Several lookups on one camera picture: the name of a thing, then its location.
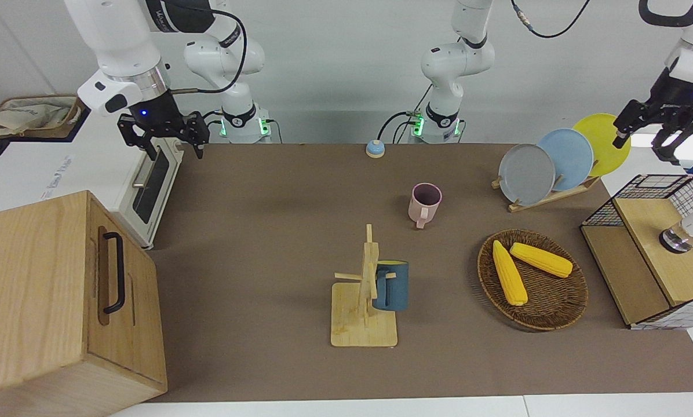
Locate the brown table mat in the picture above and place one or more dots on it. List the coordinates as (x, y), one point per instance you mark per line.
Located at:
(265, 191)

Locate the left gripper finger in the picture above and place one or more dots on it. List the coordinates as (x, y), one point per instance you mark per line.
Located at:
(679, 127)
(633, 116)

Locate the grey plate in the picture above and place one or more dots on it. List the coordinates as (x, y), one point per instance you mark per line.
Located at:
(526, 174)

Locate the white toaster oven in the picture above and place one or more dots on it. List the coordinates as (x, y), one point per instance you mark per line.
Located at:
(149, 185)

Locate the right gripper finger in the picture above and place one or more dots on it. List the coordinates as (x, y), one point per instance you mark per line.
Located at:
(132, 131)
(199, 128)

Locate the wooden drawer cabinet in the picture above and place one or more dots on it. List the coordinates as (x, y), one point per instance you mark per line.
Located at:
(33, 278)

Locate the wooden plate rack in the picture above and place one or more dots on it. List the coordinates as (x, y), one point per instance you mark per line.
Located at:
(549, 198)

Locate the cardboard tray box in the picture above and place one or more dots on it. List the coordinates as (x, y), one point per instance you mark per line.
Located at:
(79, 119)

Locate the brown wicker basket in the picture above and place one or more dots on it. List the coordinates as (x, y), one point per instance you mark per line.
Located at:
(549, 301)

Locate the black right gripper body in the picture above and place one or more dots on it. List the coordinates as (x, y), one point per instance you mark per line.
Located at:
(152, 113)

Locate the yellow plate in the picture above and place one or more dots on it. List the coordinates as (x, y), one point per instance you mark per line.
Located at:
(601, 142)

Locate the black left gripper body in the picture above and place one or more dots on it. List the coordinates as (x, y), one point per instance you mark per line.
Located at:
(677, 95)

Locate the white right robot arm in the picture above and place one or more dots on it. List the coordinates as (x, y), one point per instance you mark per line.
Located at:
(115, 35)

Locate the wooden mug tree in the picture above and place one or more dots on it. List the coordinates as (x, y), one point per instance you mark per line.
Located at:
(364, 330)

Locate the dark blue mug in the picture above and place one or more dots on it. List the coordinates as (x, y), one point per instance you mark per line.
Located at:
(396, 286)

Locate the yellow corn cob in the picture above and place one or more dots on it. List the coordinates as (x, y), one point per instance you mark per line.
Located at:
(511, 278)
(543, 260)

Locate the pink mug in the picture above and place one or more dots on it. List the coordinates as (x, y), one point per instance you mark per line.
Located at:
(422, 211)

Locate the light blue plate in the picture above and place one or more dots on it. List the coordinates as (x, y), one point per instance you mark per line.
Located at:
(572, 159)

